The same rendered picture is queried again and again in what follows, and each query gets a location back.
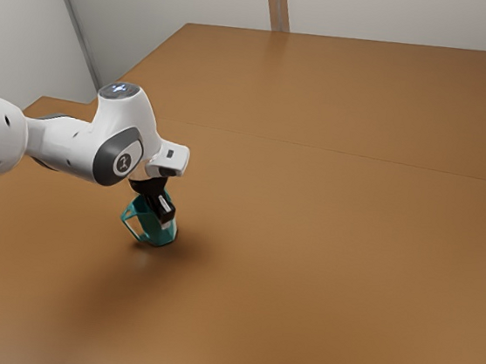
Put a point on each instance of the teal faceted mug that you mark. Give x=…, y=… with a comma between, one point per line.
x=154, y=231

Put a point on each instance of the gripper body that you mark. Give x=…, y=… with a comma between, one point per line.
x=149, y=186

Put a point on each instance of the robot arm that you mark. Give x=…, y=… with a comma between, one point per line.
x=76, y=145

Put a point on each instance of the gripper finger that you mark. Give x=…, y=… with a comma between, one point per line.
x=163, y=210

